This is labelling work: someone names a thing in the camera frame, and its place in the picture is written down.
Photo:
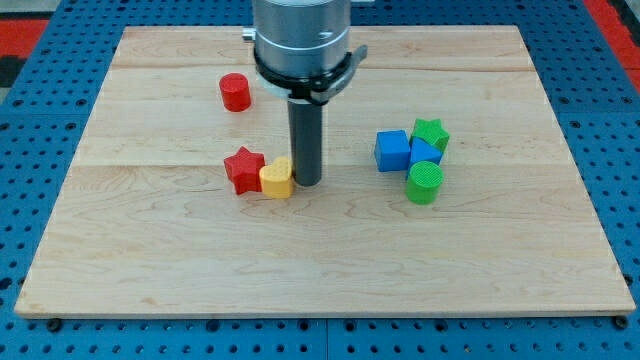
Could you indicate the red star block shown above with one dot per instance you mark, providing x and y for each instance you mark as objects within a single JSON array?
[{"x": 243, "y": 169}]

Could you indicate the green cylinder block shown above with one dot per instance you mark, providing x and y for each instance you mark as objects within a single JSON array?
[{"x": 424, "y": 179}]

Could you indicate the wooden board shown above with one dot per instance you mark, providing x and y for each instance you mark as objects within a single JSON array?
[{"x": 148, "y": 226}]

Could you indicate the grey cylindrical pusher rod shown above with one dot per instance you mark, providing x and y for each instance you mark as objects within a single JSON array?
[{"x": 305, "y": 123}]

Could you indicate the blue cube block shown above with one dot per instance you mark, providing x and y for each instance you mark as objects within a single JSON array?
[{"x": 392, "y": 151}]

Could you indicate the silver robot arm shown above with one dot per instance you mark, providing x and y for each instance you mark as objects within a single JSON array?
[{"x": 302, "y": 55}]

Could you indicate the blue triangle block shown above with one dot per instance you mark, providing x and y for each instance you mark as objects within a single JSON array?
[{"x": 420, "y": 150}]

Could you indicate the green star block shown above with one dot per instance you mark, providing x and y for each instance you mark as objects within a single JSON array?
[{"x": 432, "y": 132}]

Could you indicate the red cylinder block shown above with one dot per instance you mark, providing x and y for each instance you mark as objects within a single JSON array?
[{"x": 235, "y": 92}]

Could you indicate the yellow heart block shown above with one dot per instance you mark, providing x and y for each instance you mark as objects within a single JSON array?
[{"x": 276, "y": 179}]

